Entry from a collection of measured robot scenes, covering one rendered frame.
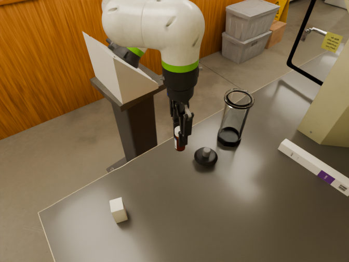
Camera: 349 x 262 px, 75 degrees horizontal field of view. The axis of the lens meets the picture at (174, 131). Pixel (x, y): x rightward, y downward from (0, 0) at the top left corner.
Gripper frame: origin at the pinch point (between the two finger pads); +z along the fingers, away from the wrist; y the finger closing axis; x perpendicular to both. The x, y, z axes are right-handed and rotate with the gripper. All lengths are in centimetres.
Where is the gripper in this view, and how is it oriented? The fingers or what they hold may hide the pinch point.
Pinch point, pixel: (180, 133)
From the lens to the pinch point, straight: 75.2
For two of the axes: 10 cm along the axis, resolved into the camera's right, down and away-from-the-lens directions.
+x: -9.2, 2.9, -2.5
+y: -3.9, -6.6, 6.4
